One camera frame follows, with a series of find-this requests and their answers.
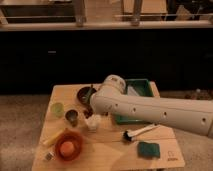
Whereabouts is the dark purple grapes bunch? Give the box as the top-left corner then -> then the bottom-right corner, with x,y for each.
83,108 -> 93,119

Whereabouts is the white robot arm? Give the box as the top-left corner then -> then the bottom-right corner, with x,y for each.
90,75 -> 213,138

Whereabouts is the white cup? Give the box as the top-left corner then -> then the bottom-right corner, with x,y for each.
85,115 -> 101,131

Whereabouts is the metal cup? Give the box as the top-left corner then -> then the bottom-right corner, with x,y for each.
65,110 -> 78,127

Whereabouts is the green utensil in bowl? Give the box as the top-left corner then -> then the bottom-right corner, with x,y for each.
85,84 -> 93,103

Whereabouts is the dark brown bowl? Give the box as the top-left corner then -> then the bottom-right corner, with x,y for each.
77,86 -> 96,105

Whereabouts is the green plastic tray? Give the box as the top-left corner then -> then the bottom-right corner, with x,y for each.
114,79 -> 153,125

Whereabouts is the black and white dish brush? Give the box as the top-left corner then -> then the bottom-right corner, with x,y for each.
123,124 -> 158,142

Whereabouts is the orange bowl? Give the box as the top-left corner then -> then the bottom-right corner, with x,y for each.
54,130 -> 83,162

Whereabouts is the yellow banana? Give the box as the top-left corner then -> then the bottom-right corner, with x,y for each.
43,130 -> 63,147

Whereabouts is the orange fruit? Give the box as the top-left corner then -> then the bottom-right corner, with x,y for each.
60,141 -> 74,157

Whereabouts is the green sponge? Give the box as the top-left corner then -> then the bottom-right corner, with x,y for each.
137,141 -> 160,158

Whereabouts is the small striped packet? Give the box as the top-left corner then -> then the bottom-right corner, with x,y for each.
44,152 -> 54,161

